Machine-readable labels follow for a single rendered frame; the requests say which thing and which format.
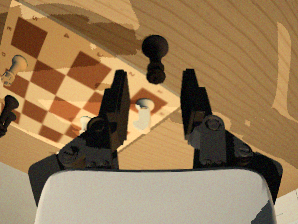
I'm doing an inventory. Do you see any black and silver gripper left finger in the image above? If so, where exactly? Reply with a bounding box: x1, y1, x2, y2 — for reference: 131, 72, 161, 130
28, 69, 130, 208

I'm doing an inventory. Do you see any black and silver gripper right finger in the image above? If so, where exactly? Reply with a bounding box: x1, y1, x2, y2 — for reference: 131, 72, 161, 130
180, 69, 283, 205

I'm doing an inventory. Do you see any brown and cream chessboard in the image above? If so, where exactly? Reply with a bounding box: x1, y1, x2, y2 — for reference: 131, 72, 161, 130
0, 0, 180, 152

